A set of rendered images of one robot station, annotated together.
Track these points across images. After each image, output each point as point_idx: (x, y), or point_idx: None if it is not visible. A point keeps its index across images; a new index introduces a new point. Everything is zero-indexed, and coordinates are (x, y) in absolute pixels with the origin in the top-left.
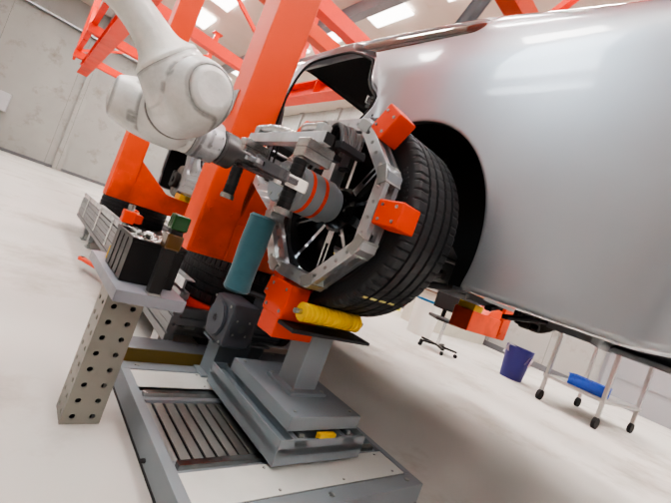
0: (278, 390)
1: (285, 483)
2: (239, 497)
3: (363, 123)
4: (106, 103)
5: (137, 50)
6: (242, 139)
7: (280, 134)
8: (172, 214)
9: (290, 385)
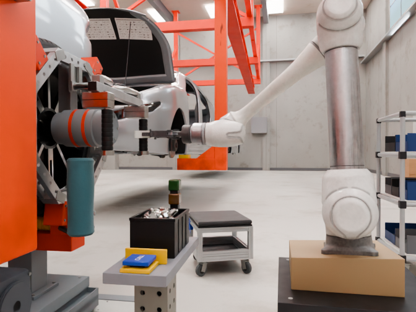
0: (59, 288)
1: (99, 303)
2: (132, 303)
3: (88, 67)
4: (244, 139)
5: (246, 122)
6: (109, 94)
7: (122, 93)
8: (179, 181)
9: (44, 285)
